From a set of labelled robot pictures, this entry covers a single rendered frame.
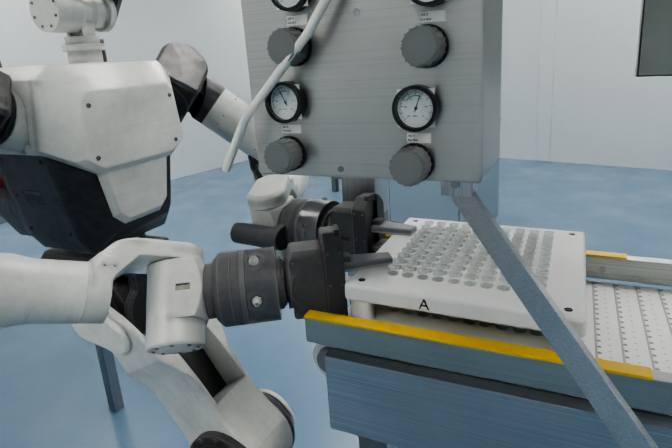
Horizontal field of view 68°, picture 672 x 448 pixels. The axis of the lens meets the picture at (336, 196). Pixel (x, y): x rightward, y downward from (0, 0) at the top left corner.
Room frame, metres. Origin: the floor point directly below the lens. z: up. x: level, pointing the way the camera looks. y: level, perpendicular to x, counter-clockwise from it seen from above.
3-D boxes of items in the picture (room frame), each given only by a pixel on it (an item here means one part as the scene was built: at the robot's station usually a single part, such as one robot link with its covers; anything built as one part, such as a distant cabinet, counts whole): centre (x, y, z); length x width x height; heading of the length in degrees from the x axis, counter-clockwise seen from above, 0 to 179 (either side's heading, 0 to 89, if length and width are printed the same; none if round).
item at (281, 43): (0.46, 0.03, 1.26); 0.03 x 0.02 x 0.04; 64
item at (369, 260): (0.57, -0.03, 1.01); 0.06 x 0.03 x 0.02; 96
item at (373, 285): (0.57, -0.17, 0.99); 0.25 x 0.24 x 0.02; 154
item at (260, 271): (0.55, 0.06, 0.99); 0.12 x 0.10 x 0.13; 96
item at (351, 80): (0.49, -0.04, 1.23); 0.22 x 0.11 x 0.20; 64
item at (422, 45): (0.40, -0.08, 1.25); 0.03 x 0.02 x 0.04; 64
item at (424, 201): (3.41, -0.74, 0.38); 0.63 x 0.57 x 0.76; 50
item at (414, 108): (0.41, -0.07, 1.20); 0.04 x 0.01 x 0.04; 64
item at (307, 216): (0.73, -0.01, 0.99); 0.12 x 0.10 x 0.13; 56
